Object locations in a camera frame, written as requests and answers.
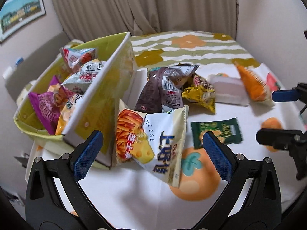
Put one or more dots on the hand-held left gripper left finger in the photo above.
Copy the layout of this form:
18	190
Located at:
88	155

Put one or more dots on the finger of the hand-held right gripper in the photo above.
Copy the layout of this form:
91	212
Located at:
278	136
285	95

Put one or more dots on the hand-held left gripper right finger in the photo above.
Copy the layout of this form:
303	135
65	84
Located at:
217	155

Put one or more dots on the orange snack packet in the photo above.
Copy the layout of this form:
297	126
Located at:
254	86

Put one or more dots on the yellow-green cardboard box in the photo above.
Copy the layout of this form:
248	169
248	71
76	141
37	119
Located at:
100	105

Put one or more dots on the white cheese snack packet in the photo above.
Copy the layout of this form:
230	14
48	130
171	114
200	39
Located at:
163	148

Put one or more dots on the purple snack packet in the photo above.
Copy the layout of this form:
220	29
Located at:
44	105

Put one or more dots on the pale white snack packet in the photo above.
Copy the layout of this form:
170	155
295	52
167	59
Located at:
84	76

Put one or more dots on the red white snack packet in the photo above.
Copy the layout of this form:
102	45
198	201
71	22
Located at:
76	58

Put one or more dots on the green snack packet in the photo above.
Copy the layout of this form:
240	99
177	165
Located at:
225	129

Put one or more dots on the pink white snack packet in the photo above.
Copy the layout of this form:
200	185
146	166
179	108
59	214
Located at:
227	88

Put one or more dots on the white fruit print tablecloth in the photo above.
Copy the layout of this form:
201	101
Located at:
134	196

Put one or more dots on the yellow brown snack packet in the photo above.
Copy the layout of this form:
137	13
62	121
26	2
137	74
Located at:
199	95

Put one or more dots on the dark brown snack packet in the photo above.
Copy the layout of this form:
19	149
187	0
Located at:
163	91

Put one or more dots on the floral striped blanket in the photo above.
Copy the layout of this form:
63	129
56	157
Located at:
191	52

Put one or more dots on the grey headboard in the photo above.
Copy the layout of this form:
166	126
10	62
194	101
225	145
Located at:
36	64

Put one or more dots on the small blue object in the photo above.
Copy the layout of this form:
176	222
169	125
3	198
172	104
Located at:
19	61

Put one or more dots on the beige curtain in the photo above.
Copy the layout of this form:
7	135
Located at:
144	4

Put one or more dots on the white wall switch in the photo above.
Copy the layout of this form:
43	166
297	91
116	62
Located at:
8	72

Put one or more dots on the framed wall picture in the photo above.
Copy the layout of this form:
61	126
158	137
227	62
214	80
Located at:
19	16

